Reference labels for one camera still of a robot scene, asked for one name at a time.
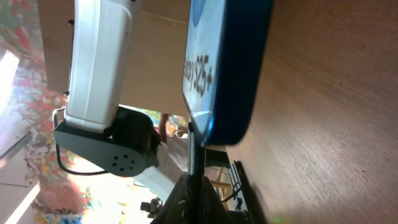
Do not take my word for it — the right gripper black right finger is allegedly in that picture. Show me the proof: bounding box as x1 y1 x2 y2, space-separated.
202 176 234 224

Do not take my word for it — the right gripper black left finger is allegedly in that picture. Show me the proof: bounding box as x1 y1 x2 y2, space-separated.
151 175 188 224

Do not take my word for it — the black charger cable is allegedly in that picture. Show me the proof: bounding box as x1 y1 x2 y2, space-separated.
187 121 206 224

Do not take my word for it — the blue Galaxy smartphone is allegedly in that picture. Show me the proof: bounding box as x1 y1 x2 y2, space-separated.
182 0 273 145

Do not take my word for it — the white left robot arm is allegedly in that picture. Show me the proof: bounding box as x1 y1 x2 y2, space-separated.
53 0 160 177

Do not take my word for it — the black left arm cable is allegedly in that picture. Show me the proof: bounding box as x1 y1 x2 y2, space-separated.
52 106 109 177

